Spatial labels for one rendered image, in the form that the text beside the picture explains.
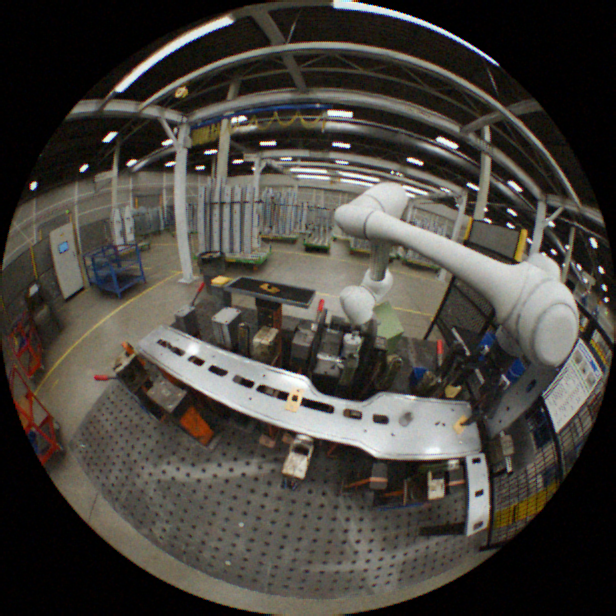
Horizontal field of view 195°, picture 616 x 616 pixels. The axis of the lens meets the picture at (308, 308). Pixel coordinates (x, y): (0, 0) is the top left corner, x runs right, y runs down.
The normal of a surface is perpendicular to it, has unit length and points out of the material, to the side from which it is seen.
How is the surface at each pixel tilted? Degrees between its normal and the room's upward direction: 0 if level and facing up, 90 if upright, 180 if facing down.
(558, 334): 90
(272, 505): 0
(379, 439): 0
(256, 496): 0
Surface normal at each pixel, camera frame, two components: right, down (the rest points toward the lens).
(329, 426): 0.11, -0.85
